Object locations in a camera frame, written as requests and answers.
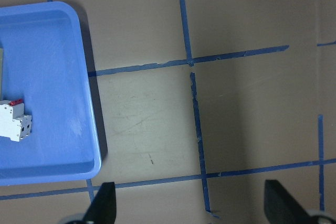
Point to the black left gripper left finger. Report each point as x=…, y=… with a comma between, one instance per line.
x=103, y=209

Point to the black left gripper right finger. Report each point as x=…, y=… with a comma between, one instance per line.
x=280, y=207

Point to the white circuit breaker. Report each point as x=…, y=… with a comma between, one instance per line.
x=15, y=125

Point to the blue plastic tray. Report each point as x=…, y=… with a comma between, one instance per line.
x=44, y=64

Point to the green terminal block switch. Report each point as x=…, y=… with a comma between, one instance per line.
x=1, y=71

